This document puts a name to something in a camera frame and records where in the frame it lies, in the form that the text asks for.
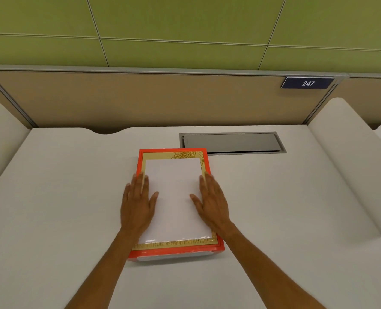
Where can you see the person's right hand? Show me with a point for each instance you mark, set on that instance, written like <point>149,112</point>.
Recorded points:
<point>214,209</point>

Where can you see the person's left hand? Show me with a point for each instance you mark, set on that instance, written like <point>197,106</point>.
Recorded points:
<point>136,209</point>

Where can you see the person's left thumb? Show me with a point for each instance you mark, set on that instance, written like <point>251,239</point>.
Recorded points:
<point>154,199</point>

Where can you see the person's right thumb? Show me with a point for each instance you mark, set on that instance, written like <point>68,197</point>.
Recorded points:
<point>196,200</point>

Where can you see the white paper sheet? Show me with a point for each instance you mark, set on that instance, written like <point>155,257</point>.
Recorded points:
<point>174,202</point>

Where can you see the person's right forearm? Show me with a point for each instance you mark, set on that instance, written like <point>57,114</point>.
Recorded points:
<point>261,270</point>

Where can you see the person's left forearm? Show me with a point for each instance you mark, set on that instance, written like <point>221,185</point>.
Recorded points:
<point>106,270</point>

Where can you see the red box with gold trim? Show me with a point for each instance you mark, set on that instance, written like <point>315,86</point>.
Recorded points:
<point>177,252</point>

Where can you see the beige partition panel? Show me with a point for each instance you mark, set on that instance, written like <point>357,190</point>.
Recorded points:
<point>151,99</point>

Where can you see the white desk side divider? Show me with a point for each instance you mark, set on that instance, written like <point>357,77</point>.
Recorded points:
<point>348,164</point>
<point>0,141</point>

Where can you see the blue number sign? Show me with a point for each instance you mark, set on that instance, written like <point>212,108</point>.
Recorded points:
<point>307,83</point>

